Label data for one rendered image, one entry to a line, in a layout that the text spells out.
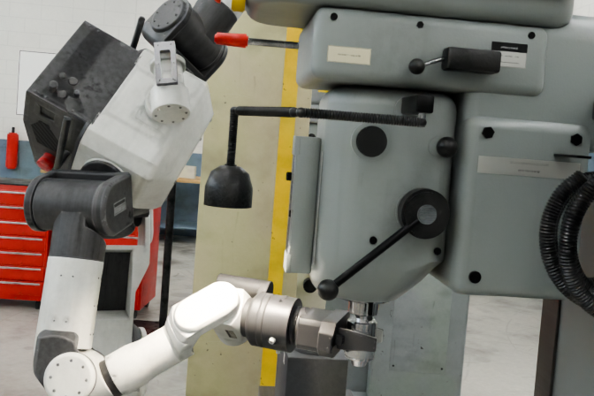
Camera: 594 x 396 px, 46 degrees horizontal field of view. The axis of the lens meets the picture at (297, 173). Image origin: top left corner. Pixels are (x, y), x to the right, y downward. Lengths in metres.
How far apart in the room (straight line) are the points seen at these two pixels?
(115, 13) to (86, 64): 8.98
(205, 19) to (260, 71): 1.37
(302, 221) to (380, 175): 0.15
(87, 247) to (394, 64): 0.58
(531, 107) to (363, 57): 0.25
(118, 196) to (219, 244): 1.64
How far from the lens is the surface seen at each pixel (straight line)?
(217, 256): 2.83
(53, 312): 1.19
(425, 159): 1.01
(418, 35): 0.99
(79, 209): 1.19
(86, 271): 1.19
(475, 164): 1.01
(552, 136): 1.05
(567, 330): 1.31
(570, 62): 1.08
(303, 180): 1.05
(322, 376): 1.40
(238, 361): 2.94
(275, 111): 0.94
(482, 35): 1.02
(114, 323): 1.64
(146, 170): 1.25
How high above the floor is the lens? 1.55
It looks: 3 degrees down
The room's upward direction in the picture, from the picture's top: 4 degrees clockwise
